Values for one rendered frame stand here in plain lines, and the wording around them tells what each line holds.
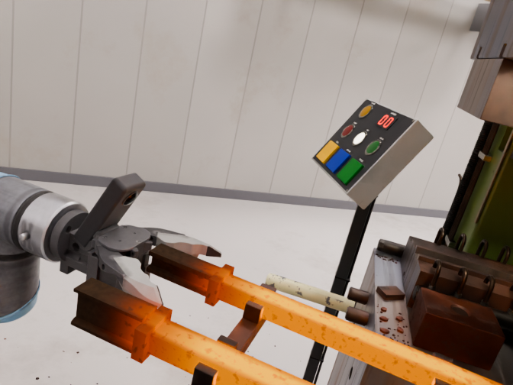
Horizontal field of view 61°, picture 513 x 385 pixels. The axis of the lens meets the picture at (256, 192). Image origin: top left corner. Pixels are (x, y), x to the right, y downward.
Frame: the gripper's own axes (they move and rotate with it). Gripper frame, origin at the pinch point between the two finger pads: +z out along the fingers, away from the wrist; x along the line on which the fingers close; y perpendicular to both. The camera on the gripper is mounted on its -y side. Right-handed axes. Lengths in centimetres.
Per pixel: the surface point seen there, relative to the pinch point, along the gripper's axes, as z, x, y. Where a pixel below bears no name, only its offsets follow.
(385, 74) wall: -17, -350, -21
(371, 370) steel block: 24.6, -18.9, 16.9
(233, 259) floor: -58, -186, 103
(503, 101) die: 30, -34, -27
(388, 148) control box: 14, -81, -7
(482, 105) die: 28, -36, -26
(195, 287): 0.5, 1.2, 1.3
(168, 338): 3.9, 13.0, -0.7
